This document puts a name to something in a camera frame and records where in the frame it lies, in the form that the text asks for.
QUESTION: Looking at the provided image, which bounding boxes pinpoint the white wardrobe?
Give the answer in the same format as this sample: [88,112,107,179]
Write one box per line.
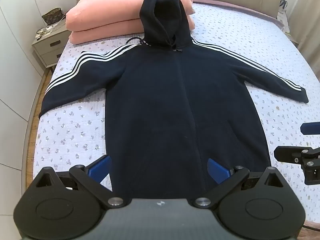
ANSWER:
[0,0,52,205]

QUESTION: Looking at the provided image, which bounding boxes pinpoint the pink pillow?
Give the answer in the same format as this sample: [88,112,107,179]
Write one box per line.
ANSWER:
[65,0,194,32]
[69,17,196,44]

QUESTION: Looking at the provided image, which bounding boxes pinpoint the brown patterned pouch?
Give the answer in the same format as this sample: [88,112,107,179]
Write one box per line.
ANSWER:
[42,8,66,25]

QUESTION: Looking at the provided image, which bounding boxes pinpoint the white paper bag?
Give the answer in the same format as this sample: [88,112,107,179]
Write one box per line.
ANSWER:
[277,0,292,33]

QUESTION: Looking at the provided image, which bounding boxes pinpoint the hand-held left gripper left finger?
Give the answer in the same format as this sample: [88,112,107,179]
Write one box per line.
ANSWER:
[34,154,125,208]

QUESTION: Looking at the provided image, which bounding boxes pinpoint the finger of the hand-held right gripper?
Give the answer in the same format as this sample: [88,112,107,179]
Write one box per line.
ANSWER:
[301,122,320,135]
[273,146,320,186]

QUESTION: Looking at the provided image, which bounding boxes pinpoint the tangled thin cord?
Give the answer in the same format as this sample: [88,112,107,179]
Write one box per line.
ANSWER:
[35,25,54,41]

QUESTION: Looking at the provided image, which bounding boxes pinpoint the mauve under sheet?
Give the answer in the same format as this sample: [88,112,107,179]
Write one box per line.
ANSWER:
[192,0,286,30]

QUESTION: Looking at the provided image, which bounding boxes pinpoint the beige two-drawer nightstand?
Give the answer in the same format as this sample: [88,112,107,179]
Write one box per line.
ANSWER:
[31,20,69,68]

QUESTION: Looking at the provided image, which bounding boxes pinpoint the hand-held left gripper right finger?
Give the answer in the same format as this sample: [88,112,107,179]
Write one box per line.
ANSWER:
[190,157,285,209]

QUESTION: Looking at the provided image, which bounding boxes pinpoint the dark navy striped-sleeve hoodie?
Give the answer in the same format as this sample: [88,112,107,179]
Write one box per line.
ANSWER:
[39,0,309,201]

